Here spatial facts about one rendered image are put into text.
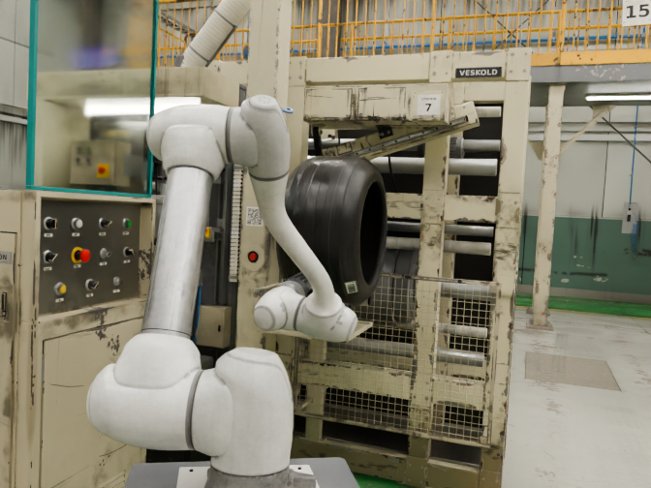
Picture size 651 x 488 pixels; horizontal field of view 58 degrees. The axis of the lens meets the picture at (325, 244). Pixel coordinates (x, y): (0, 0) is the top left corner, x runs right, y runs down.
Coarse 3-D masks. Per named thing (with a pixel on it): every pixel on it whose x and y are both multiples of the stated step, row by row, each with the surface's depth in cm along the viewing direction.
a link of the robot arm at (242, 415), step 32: (256, 352) 114; (224, 384) 109; (256, 384) 108; (288, 384) 113; (192, 416) 108; (224, 416) 107; (256, 416) 107; (288, 416) 111; (224, 448) 107; (256, 448) 107; (288, 448) 112
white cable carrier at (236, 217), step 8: (240, 176) 233; (240, 184) 233; (240, 192) 234; (232, 200) 234; (240, 200) 234; (232, 208) 235; (240, 208) 234; (232, 216) 235; (240, 216) 235; (232, 224) 235; (240, 224) 238; (232, 232) 235; (232, 240) 235; (232, 248) 235; (232, 256) 235; (232, 264) 235; (232, 272) 236; (232, 280) 236
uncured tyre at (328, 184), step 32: (320, 160) 217; (352, 160) 214; (288, 192) 208; (320, 192) 203; (352, 192) 202; (384, 192) 234; (320, 224) 200; (352, 224) 200; (384, 224) 242; (288, 256) 206; (320, 256) 201; (352, 256) 201; (384, 256) 243
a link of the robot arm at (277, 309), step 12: (276, 288) 172; (288, 288) 174; (264, 300) 165; (276, 300) 165; (288, 300) 166; (300, 300) 166; (264, 312) 162; (276, 312) 162; (288, 312) 165; (264, 324) 163; (276, 324) 163; (288, 324) 166
